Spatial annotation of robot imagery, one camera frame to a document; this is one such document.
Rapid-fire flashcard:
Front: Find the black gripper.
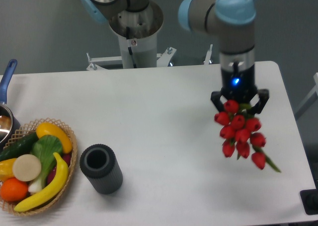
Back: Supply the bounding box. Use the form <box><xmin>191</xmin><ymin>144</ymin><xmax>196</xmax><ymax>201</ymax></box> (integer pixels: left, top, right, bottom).
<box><xmin>210</xmin><ymin>65</ymin><xmax>269</xmax><ymax>115</ymax></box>

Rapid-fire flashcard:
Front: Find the red tulip bouquet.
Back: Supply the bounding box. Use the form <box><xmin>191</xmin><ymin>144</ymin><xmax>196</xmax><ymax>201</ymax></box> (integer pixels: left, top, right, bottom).
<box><xmin>214</xmin><ymin>100</ymin><xmax>281</xmax><ymax>173</ymax></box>

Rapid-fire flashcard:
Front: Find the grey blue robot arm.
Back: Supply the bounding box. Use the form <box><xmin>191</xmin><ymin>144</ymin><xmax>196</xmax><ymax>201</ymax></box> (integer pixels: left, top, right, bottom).
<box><xmin>81</xmin><ymin>0</ymin><xmax>269</xmax><ymax>115</ymax></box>

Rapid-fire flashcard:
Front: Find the black device at table edge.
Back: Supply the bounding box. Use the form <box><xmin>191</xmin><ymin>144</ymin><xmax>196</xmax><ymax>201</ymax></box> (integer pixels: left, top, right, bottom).
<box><xmin>300</xmin><ymin>189</ymin><xmax>318</xmax><ymax>215</ymax></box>

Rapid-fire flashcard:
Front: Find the dark grey ribbed vase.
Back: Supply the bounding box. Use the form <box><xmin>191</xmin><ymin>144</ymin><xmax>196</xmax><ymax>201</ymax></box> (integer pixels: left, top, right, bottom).
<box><xmin>79</xmin><ymin>144</ymin><xmax>123</xmax><ymax>195</ymax></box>

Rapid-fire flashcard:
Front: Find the purple red vegetable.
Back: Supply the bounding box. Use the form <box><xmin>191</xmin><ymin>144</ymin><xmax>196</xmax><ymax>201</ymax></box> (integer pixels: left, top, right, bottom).
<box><xmin>46</xmin><ymin>153</ymin><xmax>72</xmax><ymax>185</ymax></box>

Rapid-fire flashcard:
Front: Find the yellow banana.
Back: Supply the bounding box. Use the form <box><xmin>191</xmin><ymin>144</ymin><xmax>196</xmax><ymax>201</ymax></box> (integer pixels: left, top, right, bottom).
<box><xmin>14</xmin><ymin>152</ymin><xmax>69</xmax><ymax>213</ymax></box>

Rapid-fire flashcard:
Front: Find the green bok choy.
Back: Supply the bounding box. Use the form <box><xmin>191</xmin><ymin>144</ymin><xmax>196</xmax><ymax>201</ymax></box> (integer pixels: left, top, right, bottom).
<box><xmin>28</xmin><ymin>135</ymin><xmax>63</xmax><ymax>194</ymax></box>

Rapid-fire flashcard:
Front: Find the woven wicker basket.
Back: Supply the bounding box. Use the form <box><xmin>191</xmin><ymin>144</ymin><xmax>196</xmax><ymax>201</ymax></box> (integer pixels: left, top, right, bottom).
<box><xmin>0</xmin><ymin>117</ymin><xmax>78</xmax><ymax>217</ymax></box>

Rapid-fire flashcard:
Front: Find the green cucumber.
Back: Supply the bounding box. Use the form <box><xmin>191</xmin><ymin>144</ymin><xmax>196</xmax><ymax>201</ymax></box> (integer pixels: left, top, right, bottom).
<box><xmin>0</xmin><ymin>132</ymin><xmax>39</xmax><ymax>161</ymax></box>

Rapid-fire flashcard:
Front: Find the beige round disc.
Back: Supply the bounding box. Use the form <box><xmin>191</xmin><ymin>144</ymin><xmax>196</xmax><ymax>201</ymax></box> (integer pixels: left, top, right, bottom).
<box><xmin>12</xmin><ymin>154</ymin><xmax>42</xmax><ymax>182</ymax></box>

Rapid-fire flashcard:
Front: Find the yellow bell pepper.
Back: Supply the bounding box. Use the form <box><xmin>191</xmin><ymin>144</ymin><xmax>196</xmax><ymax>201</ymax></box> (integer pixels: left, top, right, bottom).
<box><xmin>0</xmin><ymin>158</ymin><xmax>16</xmax><ymax>182</ymax></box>

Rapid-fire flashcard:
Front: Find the orange fruit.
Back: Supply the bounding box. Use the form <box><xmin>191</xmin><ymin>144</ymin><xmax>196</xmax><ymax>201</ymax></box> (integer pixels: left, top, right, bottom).
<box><xmin>0</xmin><ymin>178</ymin><xmax>28</xmax><ymax>202</ymax></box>

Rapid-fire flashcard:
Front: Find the white frame at right edge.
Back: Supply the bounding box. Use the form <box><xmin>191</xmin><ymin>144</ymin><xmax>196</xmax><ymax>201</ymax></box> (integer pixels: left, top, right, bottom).
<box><xmin>294</xmin><ymin>73</ymin><xmax>318</xmax><ymax>121</ymax></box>

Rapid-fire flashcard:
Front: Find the white metal base frame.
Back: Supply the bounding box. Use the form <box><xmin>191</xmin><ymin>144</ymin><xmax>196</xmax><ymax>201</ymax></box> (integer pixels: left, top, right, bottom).
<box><xmin>86</xmin><ymin>44</ymin><xmax>214</xmax><ymax>71</ymax></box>

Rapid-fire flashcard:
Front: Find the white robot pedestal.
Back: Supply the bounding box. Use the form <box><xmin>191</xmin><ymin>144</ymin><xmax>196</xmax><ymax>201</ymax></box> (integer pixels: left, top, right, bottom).
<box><xmin>109</xmin><ymin>1</ymin><xmax>163</xmax><ymax>69</ymax></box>

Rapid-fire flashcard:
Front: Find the blue handled saucepan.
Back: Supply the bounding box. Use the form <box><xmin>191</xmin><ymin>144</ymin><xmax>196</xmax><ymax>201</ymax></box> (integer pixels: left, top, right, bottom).
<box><xmin>0</xmin><ymin>59</ymin><xmax>20</xmax><ymax>151</ymax></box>

